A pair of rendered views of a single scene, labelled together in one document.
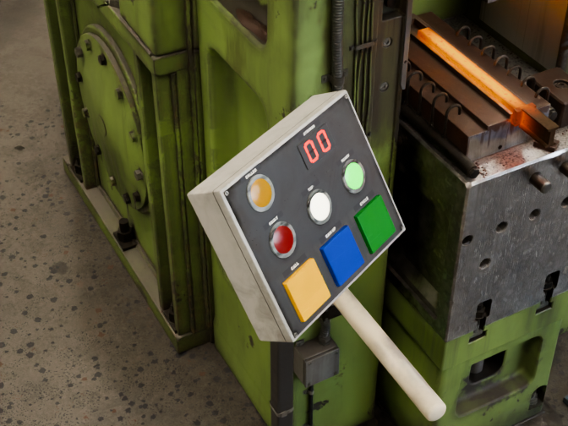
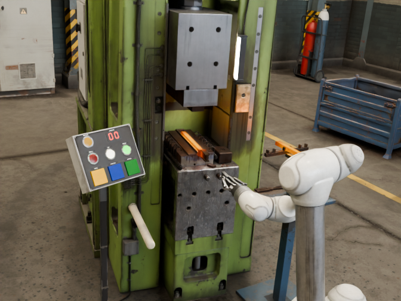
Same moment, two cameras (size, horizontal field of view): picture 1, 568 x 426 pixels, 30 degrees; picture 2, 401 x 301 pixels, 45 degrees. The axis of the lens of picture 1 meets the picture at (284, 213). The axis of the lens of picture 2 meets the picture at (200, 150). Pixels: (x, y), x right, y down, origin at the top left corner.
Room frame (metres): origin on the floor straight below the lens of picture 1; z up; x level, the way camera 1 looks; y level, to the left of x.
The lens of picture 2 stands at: (-0.85, -0.79, 1.99)
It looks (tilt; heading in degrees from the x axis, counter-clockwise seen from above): 21 degrees down; 7
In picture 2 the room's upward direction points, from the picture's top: 4 degrees clockwise
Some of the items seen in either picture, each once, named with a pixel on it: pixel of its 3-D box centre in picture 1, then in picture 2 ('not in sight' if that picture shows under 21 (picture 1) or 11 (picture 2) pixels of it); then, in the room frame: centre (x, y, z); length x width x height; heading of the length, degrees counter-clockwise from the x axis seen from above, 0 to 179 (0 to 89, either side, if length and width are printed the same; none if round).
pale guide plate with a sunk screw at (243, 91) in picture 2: not in sight; (242, 98); (1.97, -0.66, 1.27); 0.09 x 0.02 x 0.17; 118
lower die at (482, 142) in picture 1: (447, 80); (185, 146); (1.89, -0.35, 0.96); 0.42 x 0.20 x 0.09; 28
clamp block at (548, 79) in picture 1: (558, 96); (221, 154); (1.85, -0.57, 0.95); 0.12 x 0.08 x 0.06; 28
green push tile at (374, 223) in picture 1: (373, 224); (131, 167); (1.37, -0.15, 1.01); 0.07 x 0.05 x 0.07; 143
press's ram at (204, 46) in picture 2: not in sight; (197, 46); (1.91, -0.38, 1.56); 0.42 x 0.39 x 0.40; 28
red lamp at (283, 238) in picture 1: (282, 239); (93, 158); (1.24, 0.00, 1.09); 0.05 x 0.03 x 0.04; 118
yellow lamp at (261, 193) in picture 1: (260, 193); (88, 141); (1.27, 0.04, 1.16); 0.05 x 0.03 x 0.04; 118
